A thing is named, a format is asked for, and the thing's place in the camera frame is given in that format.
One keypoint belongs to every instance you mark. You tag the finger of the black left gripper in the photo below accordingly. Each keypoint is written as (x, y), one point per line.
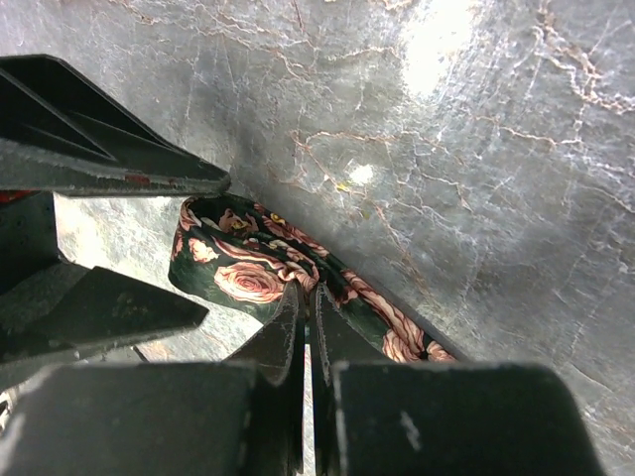
(60, 131)
(67, 312)

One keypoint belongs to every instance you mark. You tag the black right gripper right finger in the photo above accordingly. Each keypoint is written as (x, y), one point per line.
(355, 407)

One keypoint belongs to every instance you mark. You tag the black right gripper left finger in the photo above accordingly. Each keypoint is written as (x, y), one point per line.
(274, 444)

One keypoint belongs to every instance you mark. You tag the black floral rose tie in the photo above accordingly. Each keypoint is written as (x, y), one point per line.
(234, 252)

